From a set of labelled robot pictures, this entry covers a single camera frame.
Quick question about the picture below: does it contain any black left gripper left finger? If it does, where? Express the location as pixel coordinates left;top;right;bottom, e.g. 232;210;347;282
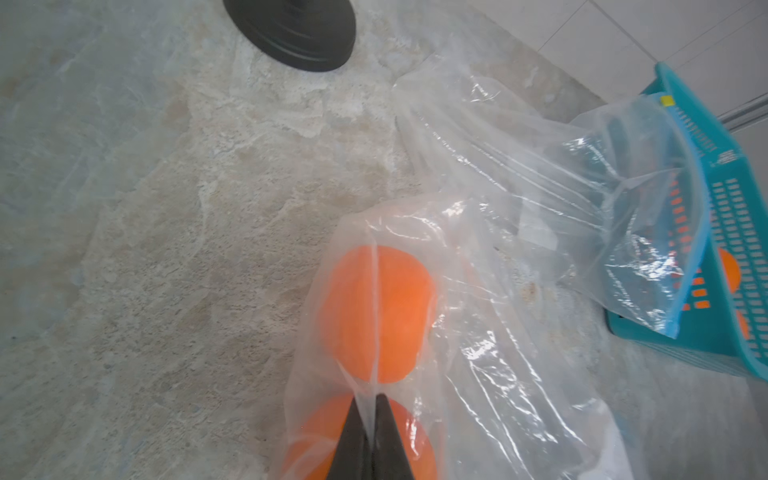
326;398;372;480

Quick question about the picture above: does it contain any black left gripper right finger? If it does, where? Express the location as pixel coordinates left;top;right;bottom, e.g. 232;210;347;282
372;393;415;480

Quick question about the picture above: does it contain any orange fruit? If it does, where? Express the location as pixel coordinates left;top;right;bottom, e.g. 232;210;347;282
280;394;438;479
718;248;742;293
318;245;437;384

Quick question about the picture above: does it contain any clear zip-top bag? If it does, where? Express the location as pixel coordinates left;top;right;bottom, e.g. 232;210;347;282
393;57;710;338
270;194;632;479

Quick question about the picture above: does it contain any teal plastic perforated basket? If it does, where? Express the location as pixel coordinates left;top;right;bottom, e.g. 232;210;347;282
606;63;767;380

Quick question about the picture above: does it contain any black microphone stand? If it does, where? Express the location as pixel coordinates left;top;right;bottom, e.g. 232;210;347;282
223;0;356;72

